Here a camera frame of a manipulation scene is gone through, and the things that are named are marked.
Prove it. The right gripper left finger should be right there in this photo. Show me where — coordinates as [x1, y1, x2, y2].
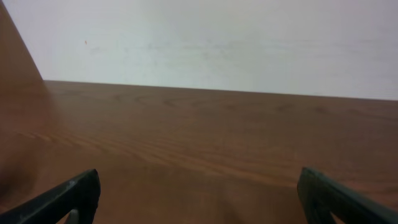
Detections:
[1, 169, 101, 224]

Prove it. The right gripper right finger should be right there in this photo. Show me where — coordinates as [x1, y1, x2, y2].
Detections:
[297, 167, 397, 224]

